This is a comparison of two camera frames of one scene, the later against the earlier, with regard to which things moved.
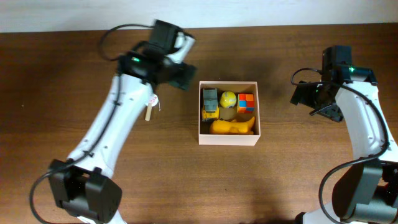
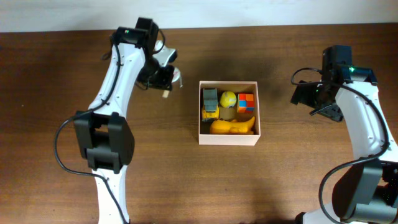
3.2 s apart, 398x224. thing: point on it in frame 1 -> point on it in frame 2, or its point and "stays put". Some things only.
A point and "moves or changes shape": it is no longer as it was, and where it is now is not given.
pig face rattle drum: [152, 101] moves or changes shape
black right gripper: [303, 93] stays put
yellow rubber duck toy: [226, 127] stays put
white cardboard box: [228, 113] stays put
